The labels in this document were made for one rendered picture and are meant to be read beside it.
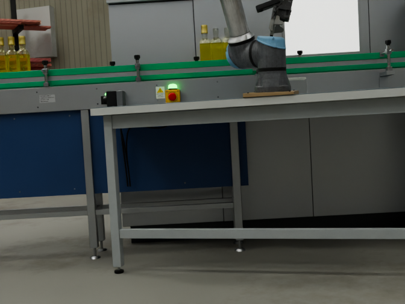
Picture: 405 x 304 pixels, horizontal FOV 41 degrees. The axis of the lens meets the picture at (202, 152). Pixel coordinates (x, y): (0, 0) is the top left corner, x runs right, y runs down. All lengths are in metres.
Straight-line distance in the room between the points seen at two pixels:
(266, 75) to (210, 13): 0.88
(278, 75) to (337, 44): 0.90
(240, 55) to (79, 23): 4.62
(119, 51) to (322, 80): 1.11
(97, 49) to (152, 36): 3.62
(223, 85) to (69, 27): 4.33
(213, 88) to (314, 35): 0.69
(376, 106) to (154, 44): 1.35
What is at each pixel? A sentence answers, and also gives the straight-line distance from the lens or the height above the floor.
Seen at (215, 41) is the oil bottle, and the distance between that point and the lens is 2.87.
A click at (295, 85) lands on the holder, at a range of 2.57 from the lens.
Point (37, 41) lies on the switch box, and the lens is 6.93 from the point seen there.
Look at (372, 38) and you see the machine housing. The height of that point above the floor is 1.06.
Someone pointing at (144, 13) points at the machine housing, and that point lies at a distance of 3.09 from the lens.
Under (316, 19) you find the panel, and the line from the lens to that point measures 3.09.
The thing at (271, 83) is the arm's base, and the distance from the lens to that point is 2.24.
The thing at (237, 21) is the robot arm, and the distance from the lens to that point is 2.32.
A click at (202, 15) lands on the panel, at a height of 1.24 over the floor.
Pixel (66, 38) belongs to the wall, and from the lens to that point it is 6.86.
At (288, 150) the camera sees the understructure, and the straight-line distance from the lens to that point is 3.05.
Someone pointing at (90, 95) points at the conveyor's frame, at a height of 0.82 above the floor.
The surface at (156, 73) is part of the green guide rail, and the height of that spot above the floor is 0.91.
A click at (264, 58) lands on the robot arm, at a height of 0.90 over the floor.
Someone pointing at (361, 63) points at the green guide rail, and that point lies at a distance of 2.95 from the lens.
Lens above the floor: 0.66
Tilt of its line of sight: 3 degrees down
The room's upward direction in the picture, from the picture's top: 3 degrees counter-clockwise
